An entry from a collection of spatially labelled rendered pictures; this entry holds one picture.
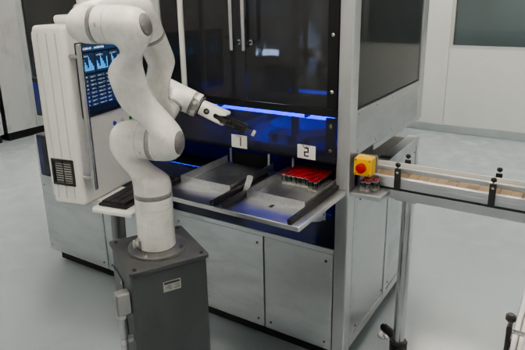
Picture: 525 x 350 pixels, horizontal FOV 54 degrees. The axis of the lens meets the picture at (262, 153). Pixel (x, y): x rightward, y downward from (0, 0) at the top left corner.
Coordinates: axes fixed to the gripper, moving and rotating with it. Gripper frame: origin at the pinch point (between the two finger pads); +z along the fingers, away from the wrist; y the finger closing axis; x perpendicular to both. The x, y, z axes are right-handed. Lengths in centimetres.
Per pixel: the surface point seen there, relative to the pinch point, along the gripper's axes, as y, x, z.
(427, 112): 472, -68, 199
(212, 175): 50, 31, -2
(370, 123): 44, -21, 49
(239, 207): 14.0, 29.3, 13.1
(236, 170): 56, 25, 7
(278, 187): 34.4, 19.4, 25.1
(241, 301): 67, 85, 39
